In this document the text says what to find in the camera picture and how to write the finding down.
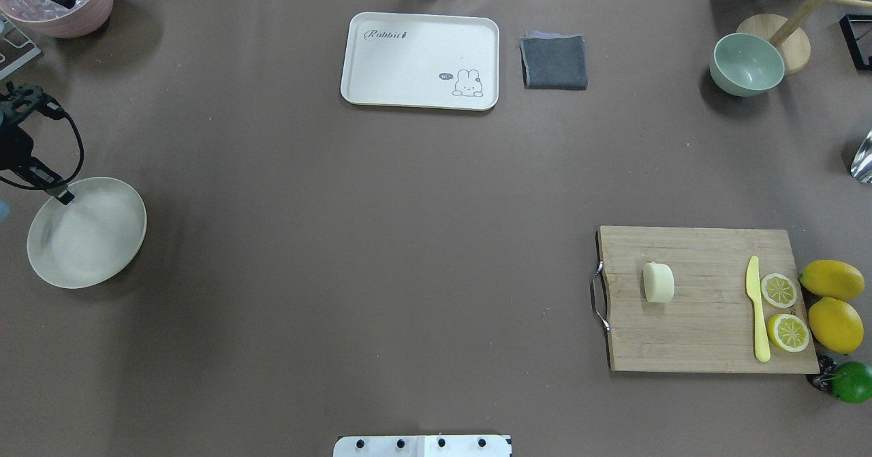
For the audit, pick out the whole yellow lemon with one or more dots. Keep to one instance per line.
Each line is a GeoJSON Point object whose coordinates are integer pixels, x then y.
{"type": "Point", "coordinates": [829, 278]}
{"type": "Point", "coordinates": [836, 325]}

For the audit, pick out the green lime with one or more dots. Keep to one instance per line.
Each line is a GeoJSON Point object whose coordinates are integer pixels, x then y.
{"type": "Point", "coordinates": [851, 382]}

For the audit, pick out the yellow plastic knife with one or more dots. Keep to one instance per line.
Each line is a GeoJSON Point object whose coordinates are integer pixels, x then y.
{"type": "Point", "coordinates": [761, 348]}

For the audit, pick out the lemon half near knife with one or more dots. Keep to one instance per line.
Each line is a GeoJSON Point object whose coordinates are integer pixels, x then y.
{"type": "Point", "coordinates": [788, 332]}

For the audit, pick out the pink bowl with ice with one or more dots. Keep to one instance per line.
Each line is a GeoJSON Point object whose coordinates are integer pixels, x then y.
{"type": "Point", "coordinates": [61, 1]}

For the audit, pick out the cream rabbit tray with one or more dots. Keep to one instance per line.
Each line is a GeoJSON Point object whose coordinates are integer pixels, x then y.
{"type": "Point", "coordinates": [421, 61]}

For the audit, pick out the wooden cup stand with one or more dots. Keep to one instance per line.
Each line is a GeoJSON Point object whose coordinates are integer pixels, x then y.
{"type": "Point", "coordinates": [787, 35]}

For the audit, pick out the metal glass rack tray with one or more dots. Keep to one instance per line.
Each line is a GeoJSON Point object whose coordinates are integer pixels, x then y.
{"type": "Point", "coordinates": [856, 31]}

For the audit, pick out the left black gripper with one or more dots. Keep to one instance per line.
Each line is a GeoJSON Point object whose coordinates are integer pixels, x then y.
{"type": "Point", "coordinates": [15, 149]}

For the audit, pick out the grey folded cloth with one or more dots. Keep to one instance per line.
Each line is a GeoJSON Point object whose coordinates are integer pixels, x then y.
{"type": "Point", "coordinates": [554, 61]}

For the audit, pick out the metal ice scoop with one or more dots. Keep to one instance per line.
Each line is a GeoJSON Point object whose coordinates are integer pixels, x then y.
{"type": "Point", "coordinates": [860, 168]}

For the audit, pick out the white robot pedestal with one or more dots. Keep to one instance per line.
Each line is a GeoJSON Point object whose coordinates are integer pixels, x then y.
{"type": "Point", "coordinates": [424, 445]}

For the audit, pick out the wooden cutting board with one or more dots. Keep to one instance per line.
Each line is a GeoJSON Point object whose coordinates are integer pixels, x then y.
{"type": "Point", "coordinates": [708, 325]}

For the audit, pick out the cream round plate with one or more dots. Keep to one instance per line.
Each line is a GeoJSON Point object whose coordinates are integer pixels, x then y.
{"type": "Point", "coordinates": [92, 238]}

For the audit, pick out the white cup rack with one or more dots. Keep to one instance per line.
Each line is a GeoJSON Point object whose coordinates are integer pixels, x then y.
{"type": "Point", "coordinates": [17, 49]}

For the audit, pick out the lemon half far side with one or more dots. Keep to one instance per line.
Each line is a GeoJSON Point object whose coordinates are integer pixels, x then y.
{"type": "Point", "coordinates": [779, 290]}

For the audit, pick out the light green bowl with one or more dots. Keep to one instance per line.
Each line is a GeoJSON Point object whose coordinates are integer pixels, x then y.
{"type": "Point", "coordinates": [746, 65]}

